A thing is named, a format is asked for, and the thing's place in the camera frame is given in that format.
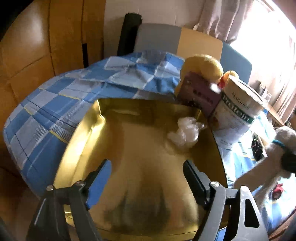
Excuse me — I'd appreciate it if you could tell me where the white protein powder can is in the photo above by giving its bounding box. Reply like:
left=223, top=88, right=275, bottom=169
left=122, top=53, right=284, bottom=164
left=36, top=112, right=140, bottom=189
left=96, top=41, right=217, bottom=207
left=211, top=75, right=264, bottom=138

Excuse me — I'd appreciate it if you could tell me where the black floral cloth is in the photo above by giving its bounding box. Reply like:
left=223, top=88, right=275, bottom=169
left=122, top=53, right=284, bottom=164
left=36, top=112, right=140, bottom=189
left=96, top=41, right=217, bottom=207
left=251, top=133, right=266, bottom=162

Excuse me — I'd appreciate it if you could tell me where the black rolled mat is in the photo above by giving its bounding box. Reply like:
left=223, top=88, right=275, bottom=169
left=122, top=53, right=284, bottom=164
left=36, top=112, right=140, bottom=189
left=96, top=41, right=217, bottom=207
left=117, top=13, right=142, bottom=56

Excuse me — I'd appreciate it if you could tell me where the pink curtain left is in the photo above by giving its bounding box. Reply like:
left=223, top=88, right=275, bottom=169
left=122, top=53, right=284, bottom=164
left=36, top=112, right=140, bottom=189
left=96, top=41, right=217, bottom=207
left=193, top=0, right=255, bottom=45

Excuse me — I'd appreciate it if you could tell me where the purple box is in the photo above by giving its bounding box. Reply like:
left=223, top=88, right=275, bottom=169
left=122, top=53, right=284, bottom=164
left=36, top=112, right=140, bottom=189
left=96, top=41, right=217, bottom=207
left=177, top=71, right=222, bottom=118

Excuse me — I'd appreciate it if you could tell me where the white plastic bag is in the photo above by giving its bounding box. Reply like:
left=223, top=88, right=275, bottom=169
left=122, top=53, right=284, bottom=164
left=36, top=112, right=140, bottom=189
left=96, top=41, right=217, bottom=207
left=167, top=117, right=207, bottom=149

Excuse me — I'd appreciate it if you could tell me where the gold metal tray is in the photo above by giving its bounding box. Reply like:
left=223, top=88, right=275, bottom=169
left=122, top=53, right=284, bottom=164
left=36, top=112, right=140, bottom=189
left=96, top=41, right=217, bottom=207
left=54, top=98, right=227, bottom=240

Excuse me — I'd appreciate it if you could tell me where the grey yellow blue headboard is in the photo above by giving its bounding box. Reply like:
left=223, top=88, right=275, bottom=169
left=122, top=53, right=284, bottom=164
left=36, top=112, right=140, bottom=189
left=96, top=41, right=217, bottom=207
left=134, top=24, right=252, bottom=83

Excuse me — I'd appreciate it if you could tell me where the wooden wardrobe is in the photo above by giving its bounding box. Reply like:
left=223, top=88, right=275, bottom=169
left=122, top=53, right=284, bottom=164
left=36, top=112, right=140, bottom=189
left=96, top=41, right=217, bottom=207
left=0, top=0, right=107, bottom=121

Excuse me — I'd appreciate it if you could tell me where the blue plaid bed cover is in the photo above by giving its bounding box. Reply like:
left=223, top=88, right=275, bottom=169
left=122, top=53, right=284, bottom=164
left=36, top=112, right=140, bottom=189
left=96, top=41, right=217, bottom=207
left=3, top=50, right=184, bottom=197

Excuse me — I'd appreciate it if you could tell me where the white socks teal band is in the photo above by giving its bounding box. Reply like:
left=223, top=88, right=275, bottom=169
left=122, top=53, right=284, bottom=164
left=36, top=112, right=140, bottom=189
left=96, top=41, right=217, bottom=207
left=233, top=126, right=296, bottom=207

